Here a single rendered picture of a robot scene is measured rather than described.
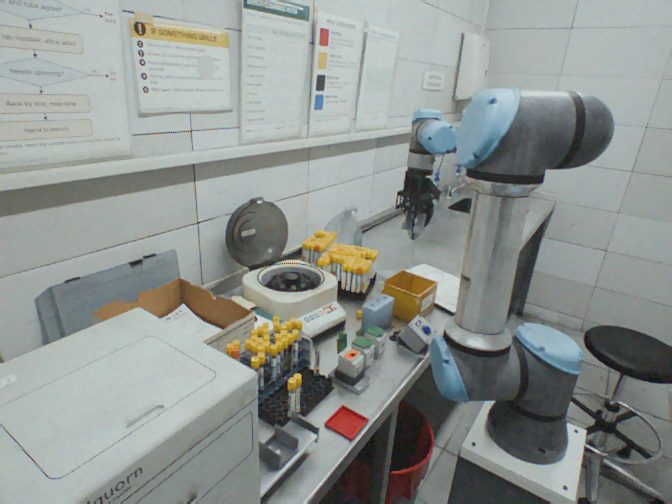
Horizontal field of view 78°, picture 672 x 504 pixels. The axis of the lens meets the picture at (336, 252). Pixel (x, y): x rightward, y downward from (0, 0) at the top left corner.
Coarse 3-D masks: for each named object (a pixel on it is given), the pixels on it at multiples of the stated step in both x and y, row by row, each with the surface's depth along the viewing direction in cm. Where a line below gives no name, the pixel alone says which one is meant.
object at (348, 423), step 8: (344, 408) 92; (336, 416) 89; (344, 416) 90; (352, 416) 90; (360, 416) 89; (328, 424) 86; (336, 424) 87; (344, 424) 88; (352, 424) 88; (360, 424) 88; (336, 432) 86; (344, 432) 85; (352, 432) 86
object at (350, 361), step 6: (348, 348) 100; (342, 354) 98; (348, 354) 98; (354, 354) 98; (360, 354) 99; (342, 360) 97; (348, 360) 96; (354, 360) 97; (360, 360) 97; (342, 366) 98; (348, 366) 97; (354, 366) 96; (360, 366) 98; (348, 372) 97; (354, 372) 96
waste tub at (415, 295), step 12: (396, 276) 136; (408, 276) 137; (420, 276) 135; (384, 288) 129; (396, 288) 126; (408, 288) 139; (420, 288) 136; (432, 288) 129; (396, 300) 127; (408, 300) 124; (420, 300) 124; (432, 300) 132; (396, 312) 128; (408, 312) 126; (420, 312) 126
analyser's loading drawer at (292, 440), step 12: (300, 420) 81; (276, 432) 78; (288, 432) 76; (300, 432) 80; (312, 432) 80; (264, 444) 76; (276, 444) 77; (288, 444) 76; (300, 444) 77; (264, 456) 74; (276, 456) 72; (288, 456) 73; (264, 468) 72; (276, 468) 72; (264, 480) 70; (276, 480) 71; (264, 492) 68
